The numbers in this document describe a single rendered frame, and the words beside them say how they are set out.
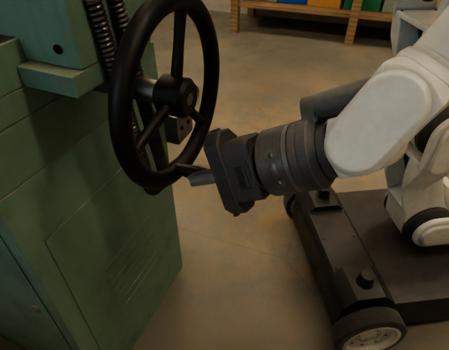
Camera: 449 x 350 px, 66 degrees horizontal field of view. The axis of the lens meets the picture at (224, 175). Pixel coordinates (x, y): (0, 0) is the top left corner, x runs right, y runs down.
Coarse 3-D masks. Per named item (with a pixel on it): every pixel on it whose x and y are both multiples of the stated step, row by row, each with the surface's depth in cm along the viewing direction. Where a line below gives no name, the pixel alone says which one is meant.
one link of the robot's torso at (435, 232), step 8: (448, 184) 108; (448, 192) 107; (448, 200) 107; (448, 208) 108; (424, 224) 98; (432, 224) 97; (440, 224) 97; (448, 224) 98; (416, 232) 99; (424, 232) 98; (432, 232) 98; (440, 232) 98; (448, 232) 99; (416, 240) 101; (424, 240) 100; (432, 240) 100; (440, 240) 101; (448, 240) 101
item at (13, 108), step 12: (12, 96) 47; (24, 96) 49; (36, 96) 50; (48, 96) 52; (0, 108) 46; (12, 108) 47; (24, 108) 49; (36, 108) 51; (0, 120) 46; (12, 120) 48
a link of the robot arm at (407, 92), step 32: (384, 64) 32; (416, 64) 31; (448, 64) 31; (384, 96) 32; (416, 96) 30; (448, 96) 30; (352, 128) 34; (384, 128) 32; (416, 128) 31; (352, 160) 34; (384, 160) 33
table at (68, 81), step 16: (144, 0) 67; (0, 48) 44; (16, 48) 46; (0, 64) 44; (16, 64) 46; (32, 64) 47; (48, 64) 47; (96, 64) 47; (0, 80) 45; (16, 80) 47; (32, 80) 47; (48, 80) 45; (64, 80) 44; (80, 80) 45; (96, 80) 47; (0, 96) 45; (80, 96) 45
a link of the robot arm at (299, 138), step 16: (320, 96) 39; (336, 96) 38; (352, 96) 37; (304, 112) 40; (320, 112) 40; (336, 112) 39; (288, 128) 41; (304, 128) 39; (320, 128) 39; (288, 144) 39; (304, 144) 38; (320, 144) 38; (288, 160) 39; (304, 160) 38; (320, 160) 38; (304, 176) 39; (320, 176) 39; (336, 176) 40; (352, 176) 36
